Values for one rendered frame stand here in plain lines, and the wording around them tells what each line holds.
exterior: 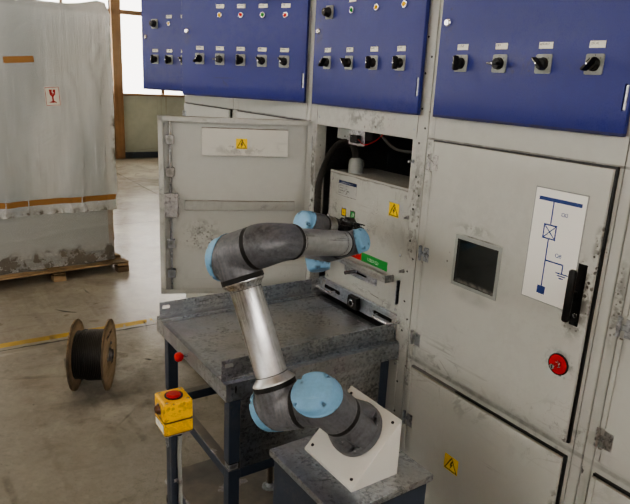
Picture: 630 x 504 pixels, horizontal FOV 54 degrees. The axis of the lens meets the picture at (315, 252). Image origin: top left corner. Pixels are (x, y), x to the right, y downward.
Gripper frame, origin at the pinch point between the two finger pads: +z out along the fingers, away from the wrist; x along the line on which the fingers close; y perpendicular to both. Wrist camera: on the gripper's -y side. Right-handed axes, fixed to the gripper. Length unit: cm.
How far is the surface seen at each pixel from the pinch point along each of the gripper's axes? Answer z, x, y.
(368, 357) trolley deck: -0.4, -40.6, 18.1
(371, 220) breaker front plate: 12.1, 4.8, -5.6
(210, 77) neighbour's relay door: -9, 45, -95
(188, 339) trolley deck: -40, -52, -30
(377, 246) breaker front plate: 13.4, -4.0, -0.5
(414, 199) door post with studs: -2.1, 16.3, 19.2
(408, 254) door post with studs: 3.1, -2.3, 19.8
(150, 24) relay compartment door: 2, 70, -171
